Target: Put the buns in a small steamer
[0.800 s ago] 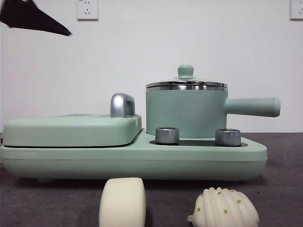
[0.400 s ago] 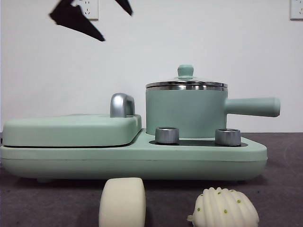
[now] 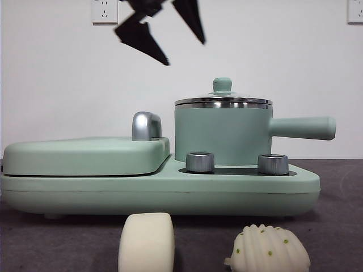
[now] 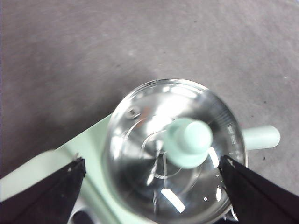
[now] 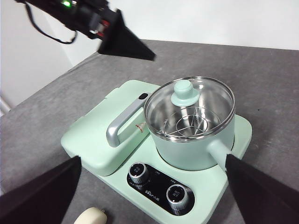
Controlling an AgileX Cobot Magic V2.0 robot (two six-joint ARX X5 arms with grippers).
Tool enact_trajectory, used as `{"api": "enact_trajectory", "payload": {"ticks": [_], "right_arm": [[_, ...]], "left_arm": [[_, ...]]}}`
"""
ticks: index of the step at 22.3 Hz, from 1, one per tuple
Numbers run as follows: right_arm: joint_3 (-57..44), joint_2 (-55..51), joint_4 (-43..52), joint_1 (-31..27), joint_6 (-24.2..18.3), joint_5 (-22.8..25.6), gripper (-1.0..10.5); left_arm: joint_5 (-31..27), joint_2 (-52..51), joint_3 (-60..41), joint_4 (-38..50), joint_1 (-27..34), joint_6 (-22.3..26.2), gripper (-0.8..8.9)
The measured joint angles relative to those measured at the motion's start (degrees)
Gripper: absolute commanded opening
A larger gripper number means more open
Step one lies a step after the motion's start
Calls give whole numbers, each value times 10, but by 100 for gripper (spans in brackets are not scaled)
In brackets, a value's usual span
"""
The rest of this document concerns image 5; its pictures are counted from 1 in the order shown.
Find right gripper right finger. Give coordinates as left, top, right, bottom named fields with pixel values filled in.
left=225, top=153, right=299, bottom=224

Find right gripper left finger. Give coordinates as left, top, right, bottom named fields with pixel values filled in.
left=0, top=155, right=82, bottom=224

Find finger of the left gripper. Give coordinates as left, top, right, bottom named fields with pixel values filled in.
left=97, top=9, right=157, bottom=62

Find plain smooth white bun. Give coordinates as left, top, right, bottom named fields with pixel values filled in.
left=74, top=207, right=108, bottom=224

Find glass pot lid green knob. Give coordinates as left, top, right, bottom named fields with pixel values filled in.
left=143, top=76, right=235, bottom=143

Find mint green breakfast machine base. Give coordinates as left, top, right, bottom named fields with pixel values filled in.
left=60, top=79, right=253, bottom=224

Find mint green griddle lid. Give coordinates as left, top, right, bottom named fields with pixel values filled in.
left=60, top=79, right=162, bottom=177

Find silver control knob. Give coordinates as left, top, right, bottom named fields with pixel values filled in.
left=166, top=184, right=189, bottom=210
left=128, top=163, right=150, bottom=186

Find black glossy control panel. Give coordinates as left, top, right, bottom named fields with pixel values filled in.
left=127, top=162, right=196, bottom=217

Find pale grey left camera box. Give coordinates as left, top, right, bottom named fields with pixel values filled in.
left=89, top=11, right=101, bottom=34

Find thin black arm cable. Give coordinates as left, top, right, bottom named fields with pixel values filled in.
left=24, top=3, right=78, bottom=45

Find silver griddle lid handle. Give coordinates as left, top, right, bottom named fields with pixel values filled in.
left=106, top=92, right=150, bottom=147

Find mint green handled pot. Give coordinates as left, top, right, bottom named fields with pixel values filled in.
left=143, top=76, right=236, bottom=172

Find steel wire steamer rack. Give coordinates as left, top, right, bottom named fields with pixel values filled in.
left=163, top=106, right=221, bottom=138

